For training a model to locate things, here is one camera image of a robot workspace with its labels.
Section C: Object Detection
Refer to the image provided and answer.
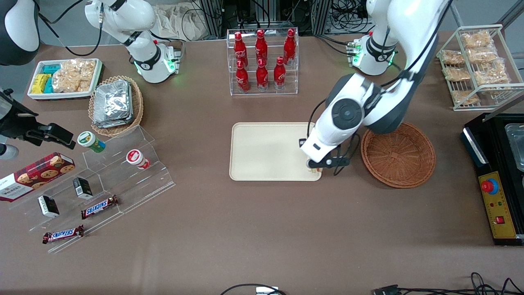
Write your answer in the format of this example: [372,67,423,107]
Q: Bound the clear acrylic bottle rack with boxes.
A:
[226,27,300,96]

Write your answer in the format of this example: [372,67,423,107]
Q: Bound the clear rice cracker bag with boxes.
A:
[52,73,93,93]
[61,59,97,79]

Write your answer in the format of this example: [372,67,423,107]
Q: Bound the black control box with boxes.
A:
[460,113,524,247]

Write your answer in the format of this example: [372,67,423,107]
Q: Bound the yellow snack packet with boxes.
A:
[31,73,50,94]

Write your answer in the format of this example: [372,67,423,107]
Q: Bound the clear acrylic stepped stand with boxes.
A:
[8,125,176,254]

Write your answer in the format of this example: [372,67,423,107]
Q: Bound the green lid snack cup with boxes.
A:
[77,131,106,154]

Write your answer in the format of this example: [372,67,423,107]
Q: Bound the silver foil pack stack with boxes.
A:
[93,79,134,129]

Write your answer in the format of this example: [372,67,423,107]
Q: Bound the beige plastic tray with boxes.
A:
[229,122,323,182]

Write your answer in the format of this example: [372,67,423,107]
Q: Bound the red tartan cookie box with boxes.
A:
[0,152,76,202]

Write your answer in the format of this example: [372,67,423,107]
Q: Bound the clear metal container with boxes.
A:
[504,123,524,172]

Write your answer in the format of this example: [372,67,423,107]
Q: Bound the white rectangular snack tray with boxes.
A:
[27,58,103,100]

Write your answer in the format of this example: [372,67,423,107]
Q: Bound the red lid snack cup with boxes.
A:
[126,149,151,170]

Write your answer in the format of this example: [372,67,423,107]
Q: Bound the beige cloth bag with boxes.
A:
[153,3,206,42]

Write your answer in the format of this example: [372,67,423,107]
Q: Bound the black cables with connector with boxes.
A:
[373,272,524,295]

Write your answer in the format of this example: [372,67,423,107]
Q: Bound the brown snickers bar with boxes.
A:
[80,195,120,220]
[42,225,85,245]

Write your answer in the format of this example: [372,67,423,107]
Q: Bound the small black box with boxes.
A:
[72,177,94,200]
[37,195,60,218]

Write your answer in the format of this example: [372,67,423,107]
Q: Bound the white wire rack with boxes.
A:
[436,24,524,112]

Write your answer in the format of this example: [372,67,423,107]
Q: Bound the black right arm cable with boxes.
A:
[38,0,104,57]

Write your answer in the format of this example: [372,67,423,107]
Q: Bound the oval wicker basket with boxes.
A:
[88,75,144,137]

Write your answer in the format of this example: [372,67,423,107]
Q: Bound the black cable with white plug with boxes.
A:
[220,283,287,295]

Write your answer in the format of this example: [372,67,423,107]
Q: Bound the red cola bottle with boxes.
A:
[255,29,268,65]
[256,58,269,91]
[235,60,250,92]
[273,56,287,90]
[234,32,248,67]
[283,28,297,65]

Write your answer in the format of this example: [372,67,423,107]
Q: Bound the black background cable bundle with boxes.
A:
[316,0,372,56]

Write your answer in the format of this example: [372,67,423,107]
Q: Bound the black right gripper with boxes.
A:
[0,88,77,150]

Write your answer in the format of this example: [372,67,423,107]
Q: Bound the round brown wicker basket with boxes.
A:
[361,121,436,189]

